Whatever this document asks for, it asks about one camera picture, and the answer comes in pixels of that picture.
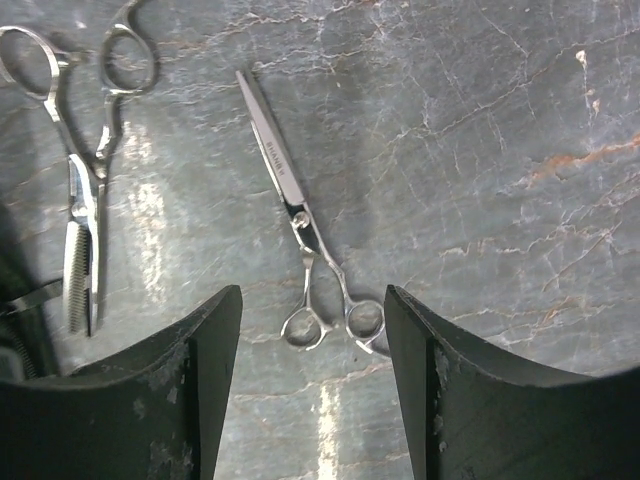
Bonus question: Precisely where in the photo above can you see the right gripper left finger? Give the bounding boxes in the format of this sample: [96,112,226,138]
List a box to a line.
[1,285,243,479]

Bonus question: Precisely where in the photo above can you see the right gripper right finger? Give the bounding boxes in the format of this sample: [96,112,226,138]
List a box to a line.
[384,286,639,479]

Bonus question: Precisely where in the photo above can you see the silver scissors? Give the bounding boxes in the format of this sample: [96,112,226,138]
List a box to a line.
[1,1,158,337]
[236,70,388,356]

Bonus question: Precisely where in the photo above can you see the black zip tool case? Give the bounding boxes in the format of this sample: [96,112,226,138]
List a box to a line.
[1,207,62,382]

